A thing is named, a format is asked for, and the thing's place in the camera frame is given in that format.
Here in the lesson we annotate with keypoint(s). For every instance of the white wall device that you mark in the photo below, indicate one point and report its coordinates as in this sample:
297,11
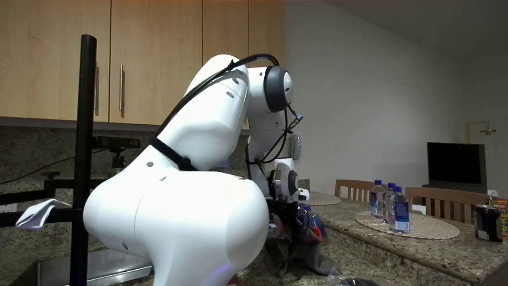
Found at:
294,146

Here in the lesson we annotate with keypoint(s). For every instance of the white crumpled paper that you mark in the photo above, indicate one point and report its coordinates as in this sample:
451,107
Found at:
40,211

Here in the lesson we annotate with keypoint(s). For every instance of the black can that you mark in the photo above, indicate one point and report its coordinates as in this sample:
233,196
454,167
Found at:
486,223

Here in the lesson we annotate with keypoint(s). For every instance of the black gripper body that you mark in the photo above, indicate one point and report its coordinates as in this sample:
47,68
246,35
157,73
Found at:
282,215

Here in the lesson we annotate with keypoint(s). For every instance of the black camera stand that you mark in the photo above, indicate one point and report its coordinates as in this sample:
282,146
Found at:
82,105

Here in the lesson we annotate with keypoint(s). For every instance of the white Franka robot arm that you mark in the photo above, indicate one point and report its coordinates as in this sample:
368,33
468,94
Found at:
184,211

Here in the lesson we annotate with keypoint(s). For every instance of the wooden wall cabinets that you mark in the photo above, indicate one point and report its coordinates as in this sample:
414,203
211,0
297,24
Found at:
47,53

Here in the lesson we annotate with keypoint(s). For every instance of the round woven placemat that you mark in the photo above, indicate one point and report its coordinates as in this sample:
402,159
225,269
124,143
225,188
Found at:
325,199
433,229

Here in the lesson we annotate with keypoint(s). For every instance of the grey towel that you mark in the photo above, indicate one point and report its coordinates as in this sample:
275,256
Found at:
317,259

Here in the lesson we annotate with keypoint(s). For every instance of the yellow snack box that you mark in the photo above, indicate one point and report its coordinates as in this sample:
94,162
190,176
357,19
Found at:
503,211

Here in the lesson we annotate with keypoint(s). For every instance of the black camera on stand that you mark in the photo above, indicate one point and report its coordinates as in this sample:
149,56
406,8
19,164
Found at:
113,143

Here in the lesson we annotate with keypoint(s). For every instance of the wooden chair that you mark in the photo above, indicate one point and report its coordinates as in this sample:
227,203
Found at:
351,184
444,192

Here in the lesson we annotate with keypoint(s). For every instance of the clear water bottle blue label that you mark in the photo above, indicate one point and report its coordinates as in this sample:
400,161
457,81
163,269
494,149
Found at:
389,203
376,200
400,211

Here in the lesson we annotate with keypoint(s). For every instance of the blue-labelled water bottle pack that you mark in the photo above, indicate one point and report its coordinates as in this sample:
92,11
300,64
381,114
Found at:
311,219

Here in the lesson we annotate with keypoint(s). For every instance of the black flat screen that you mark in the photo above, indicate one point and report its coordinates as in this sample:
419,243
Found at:
454,164

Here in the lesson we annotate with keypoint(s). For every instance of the steel sink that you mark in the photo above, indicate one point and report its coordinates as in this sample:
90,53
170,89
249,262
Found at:
105,264

